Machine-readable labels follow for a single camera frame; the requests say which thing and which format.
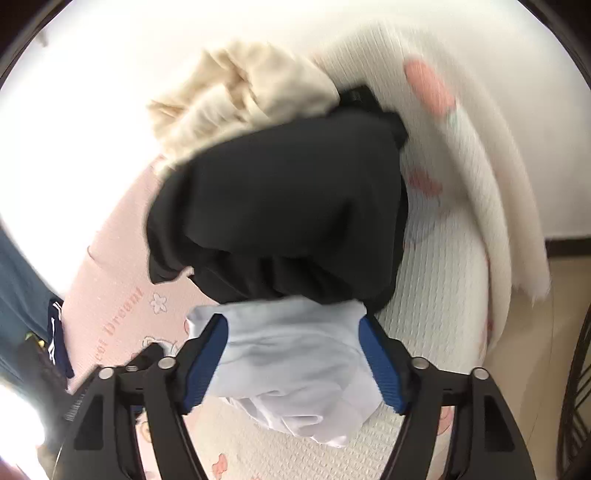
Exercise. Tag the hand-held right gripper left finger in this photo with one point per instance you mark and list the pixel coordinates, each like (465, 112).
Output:
(207, 369)

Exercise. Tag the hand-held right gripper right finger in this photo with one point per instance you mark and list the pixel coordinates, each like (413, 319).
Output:
(383, 369)

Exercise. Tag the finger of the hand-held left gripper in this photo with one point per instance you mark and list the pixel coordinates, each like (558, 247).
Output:
(145, 357)

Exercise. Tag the white t-shirt with navy trim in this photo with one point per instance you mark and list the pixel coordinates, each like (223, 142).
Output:
(286, 360)

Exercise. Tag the navy shorts with white stripes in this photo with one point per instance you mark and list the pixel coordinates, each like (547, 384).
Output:
(59, 337)

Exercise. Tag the pink cat print sofa blanket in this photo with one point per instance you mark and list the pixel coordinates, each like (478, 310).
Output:
(443, 323)

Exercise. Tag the dark teal cloth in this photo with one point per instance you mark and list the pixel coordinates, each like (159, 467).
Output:
(23, 286)

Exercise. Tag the black garment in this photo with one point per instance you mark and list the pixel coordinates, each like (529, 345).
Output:
(277, 207)

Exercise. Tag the cream garment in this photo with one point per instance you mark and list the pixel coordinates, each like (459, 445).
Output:
(240, 92)

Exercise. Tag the black metal chair frame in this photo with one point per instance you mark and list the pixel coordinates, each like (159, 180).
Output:
(570, 392)

